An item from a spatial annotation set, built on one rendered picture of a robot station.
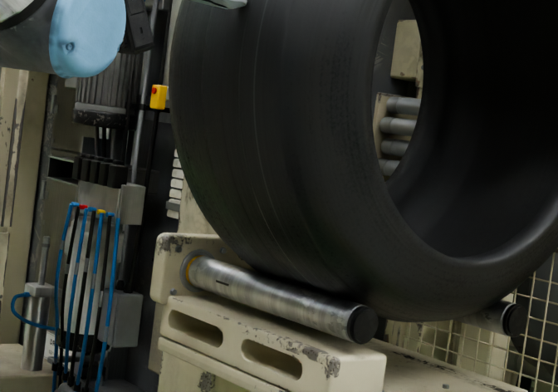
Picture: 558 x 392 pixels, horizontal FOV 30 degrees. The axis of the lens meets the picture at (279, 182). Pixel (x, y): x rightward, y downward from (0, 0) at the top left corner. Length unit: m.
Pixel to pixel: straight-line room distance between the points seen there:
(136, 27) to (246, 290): 0.42
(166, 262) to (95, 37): 0.62
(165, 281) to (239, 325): 0.17
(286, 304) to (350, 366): 0.13
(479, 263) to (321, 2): 0.39
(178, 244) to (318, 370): 0.34
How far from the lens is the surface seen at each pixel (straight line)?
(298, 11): 1.12
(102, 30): 0.88
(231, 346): 1.34
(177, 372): 1.62
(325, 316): 1.23
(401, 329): 1.83
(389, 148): 1.85
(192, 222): 1.59
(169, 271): 1.45
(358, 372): 1.23
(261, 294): 1.33
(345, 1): 1.12
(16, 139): 1.70
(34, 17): 0.85
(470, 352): 1.94
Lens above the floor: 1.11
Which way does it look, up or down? 3 degrees down
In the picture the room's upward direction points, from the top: 7 degrees clockwise
